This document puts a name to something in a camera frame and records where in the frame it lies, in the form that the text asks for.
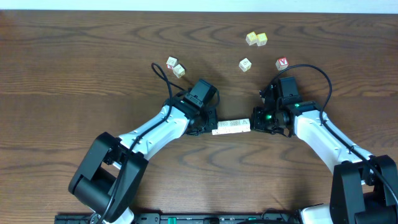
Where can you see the white block with bug drawing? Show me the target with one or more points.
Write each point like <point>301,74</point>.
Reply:
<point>245,125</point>

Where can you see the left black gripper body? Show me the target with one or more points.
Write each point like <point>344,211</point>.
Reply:
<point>212,121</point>

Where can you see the yellow block of pair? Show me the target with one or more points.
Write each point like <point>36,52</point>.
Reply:
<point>261,39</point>
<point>251,38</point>

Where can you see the yellow block left of pair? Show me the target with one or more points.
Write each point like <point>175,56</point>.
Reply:
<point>251,38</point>

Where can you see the white block with red side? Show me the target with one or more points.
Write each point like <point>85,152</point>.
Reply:
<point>171,63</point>

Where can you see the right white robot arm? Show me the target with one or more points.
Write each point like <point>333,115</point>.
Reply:
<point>364,186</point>

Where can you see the white block with yellow side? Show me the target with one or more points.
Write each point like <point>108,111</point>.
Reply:
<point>179,71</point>

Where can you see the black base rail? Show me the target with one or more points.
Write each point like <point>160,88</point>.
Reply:
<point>269,216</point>

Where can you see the cream block near top centre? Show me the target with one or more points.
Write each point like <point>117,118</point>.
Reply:
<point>245,64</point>

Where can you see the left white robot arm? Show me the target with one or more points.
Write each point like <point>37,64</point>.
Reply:
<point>109,175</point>

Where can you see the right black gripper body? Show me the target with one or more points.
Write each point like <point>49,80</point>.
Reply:
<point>267,121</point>

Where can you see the red letter block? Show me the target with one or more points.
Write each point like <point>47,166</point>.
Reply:
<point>282,63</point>

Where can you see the yellow block right of pair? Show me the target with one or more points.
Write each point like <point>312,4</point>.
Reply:
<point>261,39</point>

